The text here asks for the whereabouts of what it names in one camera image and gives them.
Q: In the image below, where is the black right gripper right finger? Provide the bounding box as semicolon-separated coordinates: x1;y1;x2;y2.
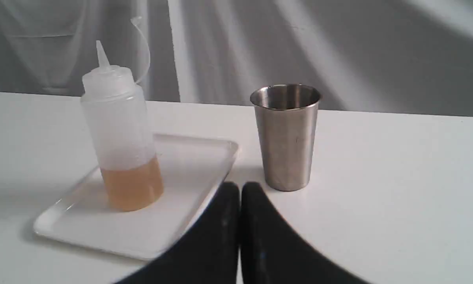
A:
240;182;364;284

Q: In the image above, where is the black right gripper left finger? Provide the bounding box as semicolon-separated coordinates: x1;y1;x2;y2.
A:
119;182;240;284

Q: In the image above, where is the translucent squeeze bottle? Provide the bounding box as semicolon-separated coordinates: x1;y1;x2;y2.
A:
80;40;164;211

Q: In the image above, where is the stainless steel cup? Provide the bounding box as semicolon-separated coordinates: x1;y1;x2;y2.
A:
250;84;322;192

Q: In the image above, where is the white plastic tray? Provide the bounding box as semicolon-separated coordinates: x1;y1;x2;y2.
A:
32;133;240;260

